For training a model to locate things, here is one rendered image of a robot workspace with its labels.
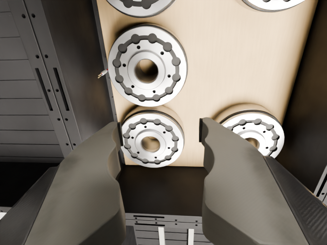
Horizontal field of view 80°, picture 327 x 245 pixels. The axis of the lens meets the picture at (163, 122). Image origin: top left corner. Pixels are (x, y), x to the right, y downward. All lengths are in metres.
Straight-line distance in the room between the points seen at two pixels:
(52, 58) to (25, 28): 0.03
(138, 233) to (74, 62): 0.43
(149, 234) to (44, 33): 0.47
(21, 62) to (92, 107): 0.14
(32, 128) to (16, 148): 0.07
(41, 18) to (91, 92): 0.10
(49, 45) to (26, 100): 0.19
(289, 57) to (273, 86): 0.04
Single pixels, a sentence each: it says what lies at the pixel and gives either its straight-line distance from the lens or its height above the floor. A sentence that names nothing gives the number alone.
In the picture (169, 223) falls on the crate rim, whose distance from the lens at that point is 0.32.
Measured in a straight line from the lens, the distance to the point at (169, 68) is 0.25.
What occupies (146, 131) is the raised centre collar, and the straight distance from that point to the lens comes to 0.29.
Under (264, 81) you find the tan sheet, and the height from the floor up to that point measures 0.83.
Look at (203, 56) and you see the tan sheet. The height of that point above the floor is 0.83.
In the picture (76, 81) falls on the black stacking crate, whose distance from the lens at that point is 0.24.
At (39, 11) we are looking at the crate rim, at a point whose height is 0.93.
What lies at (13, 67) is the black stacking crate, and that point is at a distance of 0.38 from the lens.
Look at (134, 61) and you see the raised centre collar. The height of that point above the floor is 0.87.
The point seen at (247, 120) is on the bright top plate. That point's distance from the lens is 0.30.
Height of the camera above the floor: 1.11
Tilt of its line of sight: 61 degrees down
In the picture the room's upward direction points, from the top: 170 degrees counter-clockwise
